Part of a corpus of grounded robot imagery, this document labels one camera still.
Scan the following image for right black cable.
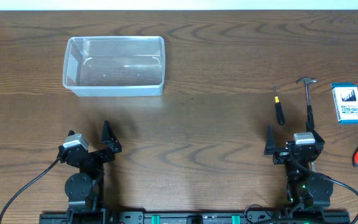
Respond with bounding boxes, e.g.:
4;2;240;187
293;160;358;224

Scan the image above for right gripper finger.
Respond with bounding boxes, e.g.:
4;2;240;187
306;121;324;145
264;125;276;155

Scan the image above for black cable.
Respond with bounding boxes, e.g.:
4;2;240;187
293;160;358;224
0;157;62;224

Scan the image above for black yellow screwdriver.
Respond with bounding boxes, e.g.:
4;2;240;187
273;84;285;125

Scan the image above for clear plastic storage box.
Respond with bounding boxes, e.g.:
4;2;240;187
62;36;166;97

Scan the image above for left black cable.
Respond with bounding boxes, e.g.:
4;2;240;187
0;157;62;224

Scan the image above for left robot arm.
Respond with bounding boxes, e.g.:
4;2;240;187
57;121;122;223

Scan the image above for blue white cardboard box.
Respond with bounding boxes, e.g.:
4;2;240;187
331;82;358;124

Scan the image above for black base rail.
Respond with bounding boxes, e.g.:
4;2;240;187
39;208;351;224

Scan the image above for small steel hammer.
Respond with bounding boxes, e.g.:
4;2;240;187
296;77;317;129

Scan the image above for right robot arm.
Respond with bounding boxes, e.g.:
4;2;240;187
264;126;333;218

